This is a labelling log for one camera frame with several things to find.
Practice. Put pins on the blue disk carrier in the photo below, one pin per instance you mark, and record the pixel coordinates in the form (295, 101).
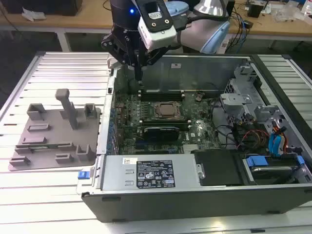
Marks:
(256, 161)

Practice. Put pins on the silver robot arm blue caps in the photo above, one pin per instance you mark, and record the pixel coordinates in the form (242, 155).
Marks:
(195, 34)

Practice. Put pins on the green motherboard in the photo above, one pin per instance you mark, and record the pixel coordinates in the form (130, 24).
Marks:
(131, 107)

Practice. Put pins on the black optical drive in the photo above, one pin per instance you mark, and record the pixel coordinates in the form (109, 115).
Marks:
(219, 168)

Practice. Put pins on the white plastic case clip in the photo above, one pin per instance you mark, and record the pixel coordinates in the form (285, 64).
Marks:
(113, 63)

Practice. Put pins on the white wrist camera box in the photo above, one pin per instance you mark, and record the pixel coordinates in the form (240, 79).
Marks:
(156, 36)

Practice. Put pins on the CPU socket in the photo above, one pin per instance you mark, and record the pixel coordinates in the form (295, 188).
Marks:
(181, 117)

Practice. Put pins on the white crumpled paper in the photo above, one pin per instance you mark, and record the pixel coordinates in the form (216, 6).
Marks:
(33, 14)

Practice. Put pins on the RAM slot with white latches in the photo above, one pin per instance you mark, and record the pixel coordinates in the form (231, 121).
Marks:
(190, 127)
(165, 122)
(161, 97)
(161, 91)

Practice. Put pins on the small black adapter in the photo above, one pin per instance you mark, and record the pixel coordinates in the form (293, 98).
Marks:
(248, 25)

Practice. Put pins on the wooden desk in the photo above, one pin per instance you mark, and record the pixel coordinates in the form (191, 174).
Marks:
(280, 29)
(73, 22)

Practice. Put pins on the grey metal drive cage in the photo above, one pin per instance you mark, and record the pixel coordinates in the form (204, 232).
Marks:
(234, 100)

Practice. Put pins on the silver CPU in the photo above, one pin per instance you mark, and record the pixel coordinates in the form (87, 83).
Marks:
(167, 109)

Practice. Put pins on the small black box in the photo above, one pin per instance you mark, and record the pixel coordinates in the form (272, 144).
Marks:
(254, 10)

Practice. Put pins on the coin battery holder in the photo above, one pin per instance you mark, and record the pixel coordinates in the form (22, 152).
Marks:
(199, 96)

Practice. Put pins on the blue expansion slot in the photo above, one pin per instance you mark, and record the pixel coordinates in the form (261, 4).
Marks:
(140, 144)

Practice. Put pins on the grey plastic parts rack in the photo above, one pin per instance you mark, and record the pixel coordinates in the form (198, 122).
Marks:
(56, 136)

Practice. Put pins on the silver chipset heatsink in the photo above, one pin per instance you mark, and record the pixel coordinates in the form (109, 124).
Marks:
(192, 148)

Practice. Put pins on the black graphics card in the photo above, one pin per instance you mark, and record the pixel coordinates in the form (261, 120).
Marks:
(161, 134)

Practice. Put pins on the blue case latch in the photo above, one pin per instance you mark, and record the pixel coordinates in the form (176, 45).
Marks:
(83, 175)

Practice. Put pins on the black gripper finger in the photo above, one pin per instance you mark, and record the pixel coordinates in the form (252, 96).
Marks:
(109, 45)
(156, 56)

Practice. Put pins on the hard disk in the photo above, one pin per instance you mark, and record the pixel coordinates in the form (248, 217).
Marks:
(270, 174)

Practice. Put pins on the grey power supply with label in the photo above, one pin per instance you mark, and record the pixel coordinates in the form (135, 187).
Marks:
(117, 173)

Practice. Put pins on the black open PC case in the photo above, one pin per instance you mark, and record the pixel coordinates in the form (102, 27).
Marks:
(170, 209)

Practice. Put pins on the clear plastic bags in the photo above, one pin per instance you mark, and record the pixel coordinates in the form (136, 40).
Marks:
(286, 13)

